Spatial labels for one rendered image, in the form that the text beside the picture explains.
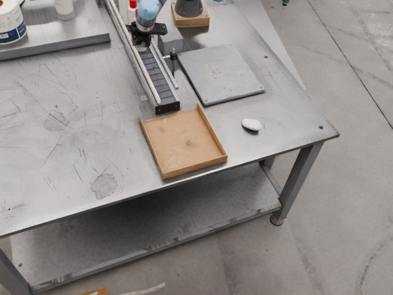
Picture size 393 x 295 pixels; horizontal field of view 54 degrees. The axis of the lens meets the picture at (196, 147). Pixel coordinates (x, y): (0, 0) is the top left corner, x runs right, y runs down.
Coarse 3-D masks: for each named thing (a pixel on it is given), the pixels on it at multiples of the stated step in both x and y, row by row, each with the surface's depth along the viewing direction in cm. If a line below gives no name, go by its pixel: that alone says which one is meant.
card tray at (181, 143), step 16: (192, 112) 163; (144, 128) 151; (160, 128) 156; (176, 128) 157; (192, 128) 158; (208, 128) 158; (160, 144) 151; (176, 144) 152; (192, 144) 152; (208, 144) 153; (160, 160) 146; (176, 160) 147; (192, 160) 147; (208, 160) 143; (224, 160) 148
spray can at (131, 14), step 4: (132, 0) 169; (136, 0) 170; (132, 4) 170; (136, 4) 171; (128, 8) 172; (132, 8) 171; (136, 8) 172; (128, 12) 173; (132, 12) 172; (132, 16) 173; (132, 20) 175
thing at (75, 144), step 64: (0, 64) 175; (64, 64) 178; (128, 64) 181; (256, 64) 187; (0, 128) 152; (64, 128) 154; (128, 128) 156; (320, 128) 163; (0, 192) 134; (64, 192) 135; (128, 192) 137
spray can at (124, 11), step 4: (120, 0) 182; (124, 0) 181; (128, 0) 181; (124, 4) 183; (128, 4) 183; (124, 8) 184; (124, 12) 186; (124, 16) 188; (128, 16) 188; (124, 20) 190; (128, 20) 190; (128, 24) 191
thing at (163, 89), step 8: (112, 8) 204; (128, 40) 184; (144, 56) 177; (152, 56) 178; (144, 64) 174; (152, 64) 174; (152, 72) 171; (160, 72) 171; (152, 80) 167; (160, 80) 168; (160, 88) 165; (168, 88) 165; (160, 96) 162; (168, 96) 162; (160, 104) 159
